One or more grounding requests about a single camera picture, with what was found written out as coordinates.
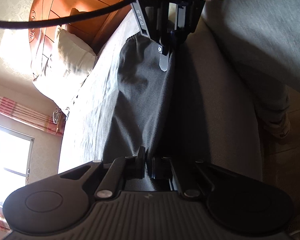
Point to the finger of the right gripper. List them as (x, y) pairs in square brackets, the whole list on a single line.
[(164, 55)]

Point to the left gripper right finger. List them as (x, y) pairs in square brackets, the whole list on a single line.
[(172, 174)]

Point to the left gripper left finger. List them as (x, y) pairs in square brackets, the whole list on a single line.
[(121, 170)]

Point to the dark grey trousers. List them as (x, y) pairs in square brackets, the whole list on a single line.
[(162, 111)]

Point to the pastel patchwork bed sheet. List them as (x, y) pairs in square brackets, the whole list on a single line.
[(231, 123)]

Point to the pink checked right curtain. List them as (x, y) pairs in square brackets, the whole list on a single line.
[(30, 117)]

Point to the cream printed pillow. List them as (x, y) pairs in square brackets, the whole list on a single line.
[(70, 63)]

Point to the orange wooden headboard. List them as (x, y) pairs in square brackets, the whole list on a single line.
[(95, 32)]

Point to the window with white frame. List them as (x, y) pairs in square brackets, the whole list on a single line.
[(15, 155)]

